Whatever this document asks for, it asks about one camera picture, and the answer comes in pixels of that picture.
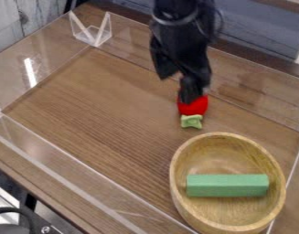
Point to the green rectangular block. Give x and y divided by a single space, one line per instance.
239 185

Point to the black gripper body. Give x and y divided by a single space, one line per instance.
188 32

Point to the red plush strawberry toy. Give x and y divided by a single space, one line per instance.
192 112

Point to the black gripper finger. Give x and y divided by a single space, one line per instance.
192 86
161 57

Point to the black metal table bracket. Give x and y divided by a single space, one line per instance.
33 221

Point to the blue grey sofa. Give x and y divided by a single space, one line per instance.
252 24

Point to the clear acrylic front barrier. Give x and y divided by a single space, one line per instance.
96 205

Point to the brown wooden bowl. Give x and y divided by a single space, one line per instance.
225 154

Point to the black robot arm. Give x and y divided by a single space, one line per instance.
184 6

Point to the clear acrylic corner bracket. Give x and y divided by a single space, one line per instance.
92 35

